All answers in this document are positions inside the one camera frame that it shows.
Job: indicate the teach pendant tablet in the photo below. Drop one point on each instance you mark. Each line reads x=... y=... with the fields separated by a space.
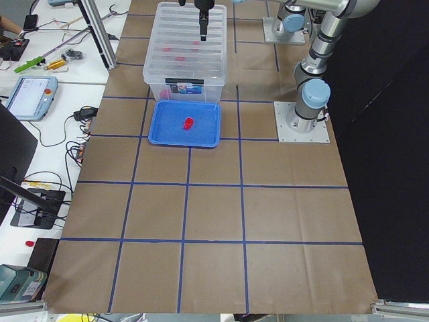
x=31 y=97

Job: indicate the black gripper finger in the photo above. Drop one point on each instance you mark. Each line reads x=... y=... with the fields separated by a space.
x=205 y=29
x=201 y=24

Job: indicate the aluminium frame post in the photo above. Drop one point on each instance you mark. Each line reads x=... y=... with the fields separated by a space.
x=95 y=24

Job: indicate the brass cylinder tool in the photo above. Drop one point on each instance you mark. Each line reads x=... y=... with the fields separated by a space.
x=55 y=64

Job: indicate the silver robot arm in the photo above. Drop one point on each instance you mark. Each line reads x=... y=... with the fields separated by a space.
x=313 y=92
x=290 y=18

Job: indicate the black camera stand base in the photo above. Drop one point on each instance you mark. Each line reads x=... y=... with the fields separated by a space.
x=29 y=215

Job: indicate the black box latch handle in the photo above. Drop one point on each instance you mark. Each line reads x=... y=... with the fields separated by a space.
x=198 y=82

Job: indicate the black smartphone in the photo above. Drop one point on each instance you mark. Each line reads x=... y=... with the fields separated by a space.
x=30 y=22

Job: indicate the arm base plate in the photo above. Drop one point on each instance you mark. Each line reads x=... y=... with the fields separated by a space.
x=293 y=129
x=275 y=33

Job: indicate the black power adapter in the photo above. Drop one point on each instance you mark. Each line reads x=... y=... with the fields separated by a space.
x=85 y=113

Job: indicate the blue plastic tray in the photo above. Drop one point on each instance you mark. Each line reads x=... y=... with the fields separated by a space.
x=168 y=118

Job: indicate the clear plastic storage box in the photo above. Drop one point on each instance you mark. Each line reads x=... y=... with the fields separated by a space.
x=187 y=90

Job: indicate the clear ribbed box lid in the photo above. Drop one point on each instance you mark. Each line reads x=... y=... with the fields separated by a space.
x=187 y=40

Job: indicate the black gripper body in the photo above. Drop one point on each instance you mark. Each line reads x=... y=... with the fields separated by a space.
x=203 y=5

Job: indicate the brown paper table cover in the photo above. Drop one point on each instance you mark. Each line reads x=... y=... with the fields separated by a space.
x=250 y=226

